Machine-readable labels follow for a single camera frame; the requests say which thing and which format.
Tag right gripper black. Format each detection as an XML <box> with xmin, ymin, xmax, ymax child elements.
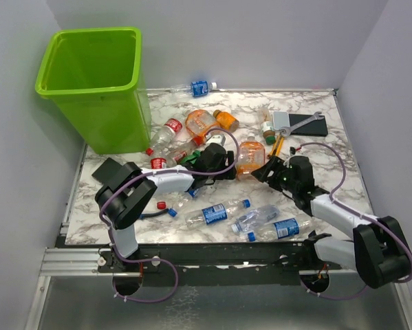
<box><xmin>252</xmin><ymin>155</ymin><xmax>299</xmax><ymax>193</ymax></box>

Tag crushed orange label bottle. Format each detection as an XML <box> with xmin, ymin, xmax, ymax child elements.
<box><xmin>183</xmin><ymin>109</ymin><xmax>220</xmax><ymax>146</ymax></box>
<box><xmin>236</xmin><ymin>134</ymin><xmax>265</xmax><ymax>180</ymax></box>

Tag orange juice bottle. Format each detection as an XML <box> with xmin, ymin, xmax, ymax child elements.
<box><xmin>213</xmin><ymin>109</ymin><xmax>239</xmax><ymax>133</ymax></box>

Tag brown tea bottle green cap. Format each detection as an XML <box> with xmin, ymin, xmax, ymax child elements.
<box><xmin>257</xmin><ymin>108</ymin><xmax>276</xmax><ymax>145</ymax></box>

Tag blue label water bottle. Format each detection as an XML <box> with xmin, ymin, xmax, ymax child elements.
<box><xmin>184</xmin><ymin>199</ymin><xmax>251</xmax><ymax>228</ymax></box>

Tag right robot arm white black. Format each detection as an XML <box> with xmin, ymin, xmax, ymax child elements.
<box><xmin>251</xmin><ymin>156</ymin><xmax>412</xmax><ymax>289</ymax></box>

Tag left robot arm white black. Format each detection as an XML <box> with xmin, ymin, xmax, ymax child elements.
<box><xmin>92</xmin><ymin>143</ymin><xmax>237</xmax><ymax>272</ymax></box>

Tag green plastic bin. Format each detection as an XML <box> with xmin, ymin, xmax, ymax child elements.
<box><xmin>35</xmin><ymin>27</ymin><xmax>151</xmax><ymax>155</ymax></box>

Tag green plastic bottle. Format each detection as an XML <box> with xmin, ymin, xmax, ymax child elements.
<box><xmin>180</xmin><ymin>150</ymin><xmax>202</xmax><ymax>164</ymax></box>

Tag yellow black utility knife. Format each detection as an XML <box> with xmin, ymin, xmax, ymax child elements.
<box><xmin>268</xmin><ymin>135</ymin><xmax>285</xmax><ymax>159</ymax></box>

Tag small red label bottle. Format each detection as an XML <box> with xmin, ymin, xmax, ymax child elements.
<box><xmin>166</xmin><ymin>136</ymin><xmax>203</xmax><ymax>168</ymax></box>

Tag clear crushed water bottle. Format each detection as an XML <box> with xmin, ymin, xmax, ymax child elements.
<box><xmin>231</xmin><ymin>205</ymin><xmax>279</xmax><ymax>234</ymax></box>

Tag silver wrench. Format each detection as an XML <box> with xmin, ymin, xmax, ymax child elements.
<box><xmin>279</xmin><ymin>111</ymin><xmax>325</xmax><ymax>137</ymax></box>

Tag pepsi bottle centre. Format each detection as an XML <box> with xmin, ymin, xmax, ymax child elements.
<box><xmin>173</xmin><ymin>188</ymin><xmax>200</xmax><ymax>210</ymax></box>

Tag grey rectangular plate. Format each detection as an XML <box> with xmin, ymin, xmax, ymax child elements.
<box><xmin>272</xmin><ymin>111</ymin><xmax>290</xmax><ymax>131</ymax></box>

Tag red label clear bottle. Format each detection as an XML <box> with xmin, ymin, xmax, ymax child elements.
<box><xmin>146</xmin><ymin>117</ymin><xmax>183</xmax><ymax>156</ymax></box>

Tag red white label bottle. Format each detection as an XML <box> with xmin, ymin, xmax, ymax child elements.
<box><xmin>150</xmin><ymin>157</ymin><xmax>167</xmax><ymax>169</ymax></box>

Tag blue label bottle front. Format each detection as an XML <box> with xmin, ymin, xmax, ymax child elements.
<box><xmin>247</xmin><ymin>217</ymin><xmax>312</xmax><ymax>242</ymax></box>

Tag black foam block right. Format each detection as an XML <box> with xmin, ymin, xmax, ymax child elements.
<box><xmin>289</xmin><ymin>114</ymin><xmax>328</xmax><ymax>137</ymax></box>

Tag black foam block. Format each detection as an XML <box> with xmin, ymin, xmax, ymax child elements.
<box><xmin>91</xmin><ymin>157</ymin><xmax>122</xmax><ymax>184</ymax></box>
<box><xmin>289</xmin><ymin>114</ymin><xmax>328</xmax><ymax>137</ymax></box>

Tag blue bottle cap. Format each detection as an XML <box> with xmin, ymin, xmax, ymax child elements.
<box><xmin>168</xmin><ymin>208</ymin><xmax>177</xmax><ymax>217</ymax></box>

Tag red bottle cap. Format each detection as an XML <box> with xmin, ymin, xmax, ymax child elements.
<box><xmin>157</xmin><ymin>201</ymin><xmax>167</xmax><ymax>210</ymax></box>

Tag black foam block left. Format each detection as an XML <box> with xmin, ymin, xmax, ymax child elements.
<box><xmin>91</xmin><ymin>157</ymin><xmax>122</xmax><ymax>184</ymax></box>

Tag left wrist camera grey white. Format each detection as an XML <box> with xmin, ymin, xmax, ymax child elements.
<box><xmin>206</xmin><ymin>134</ymin><xmax>226</xmax><ymax>146</ymax></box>

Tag blue handled pliers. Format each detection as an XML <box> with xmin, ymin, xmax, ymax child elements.
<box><xmin>139</xmin><ymin>208</ymin><xmax>169</xmax><ymax>220</ymax></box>

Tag blue label bottle by wall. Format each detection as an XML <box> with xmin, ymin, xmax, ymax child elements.
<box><xmin>170</xmin><ymin>80</ymin><xmax>217</xmax><ymax>98</ymax></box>

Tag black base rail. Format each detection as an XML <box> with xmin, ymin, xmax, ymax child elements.
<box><xmin>56</xmin><ymin>235</ymin><xmax>344</xmax><ymax>288</ymax></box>

